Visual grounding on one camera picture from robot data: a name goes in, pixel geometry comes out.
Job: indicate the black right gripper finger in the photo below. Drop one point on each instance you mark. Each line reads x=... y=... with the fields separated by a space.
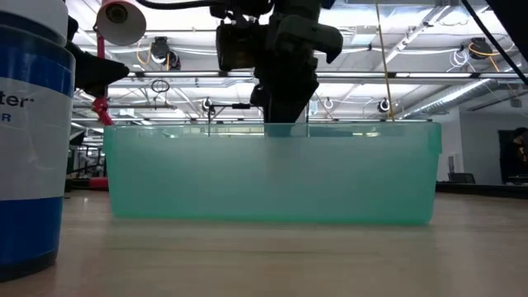
x=257 y=95
x=286 y=101

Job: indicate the large blue food coloring bottle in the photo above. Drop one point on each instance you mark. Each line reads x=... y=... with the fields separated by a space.
x=33 y=165

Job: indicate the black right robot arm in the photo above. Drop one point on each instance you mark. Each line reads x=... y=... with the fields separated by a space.
x=305 y=5

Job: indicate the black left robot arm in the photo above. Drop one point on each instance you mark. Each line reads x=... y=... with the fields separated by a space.
x=72 y=29

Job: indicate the red desk lamp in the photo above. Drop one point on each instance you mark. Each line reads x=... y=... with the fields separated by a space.
x=121 y=22

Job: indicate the green translucent plastic bin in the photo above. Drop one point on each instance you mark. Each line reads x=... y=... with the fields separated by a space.
x=272 y=177

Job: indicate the black chair back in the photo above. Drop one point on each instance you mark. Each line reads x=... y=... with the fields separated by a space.
x=461 y=178

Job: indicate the person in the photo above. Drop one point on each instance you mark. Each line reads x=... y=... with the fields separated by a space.
x=513 y=156

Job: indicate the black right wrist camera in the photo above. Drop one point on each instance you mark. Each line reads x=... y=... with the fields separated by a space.
x=239 y=45

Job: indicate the silver ventilation duct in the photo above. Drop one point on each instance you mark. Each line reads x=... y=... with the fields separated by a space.
x=453 y=97

